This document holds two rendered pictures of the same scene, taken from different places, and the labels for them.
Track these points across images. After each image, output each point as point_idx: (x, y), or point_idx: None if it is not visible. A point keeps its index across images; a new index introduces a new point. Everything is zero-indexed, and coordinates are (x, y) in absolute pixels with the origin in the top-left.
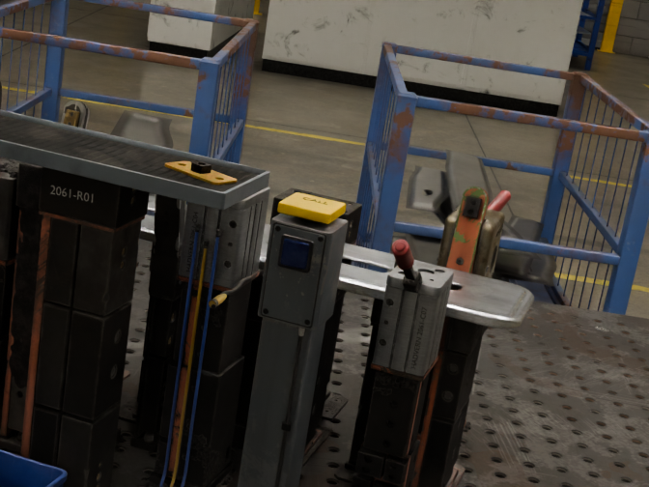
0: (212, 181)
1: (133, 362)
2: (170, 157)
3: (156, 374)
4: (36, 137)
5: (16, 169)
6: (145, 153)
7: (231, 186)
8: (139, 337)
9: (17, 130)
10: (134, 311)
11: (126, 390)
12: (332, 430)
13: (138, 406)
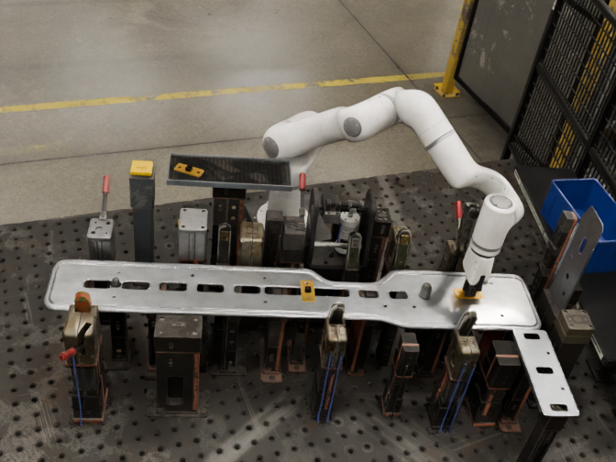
0: (180, 163)
1: (267, 394)
2: (207, 179)
3: None
4: (258, 172)
5: (290, 223)
6: (217, 179)
7: (173, 165)
8: (282, 424)
9: (268, 175)
10: (307, 457)
11: (253, 366)
12: (144, 380)
13: None
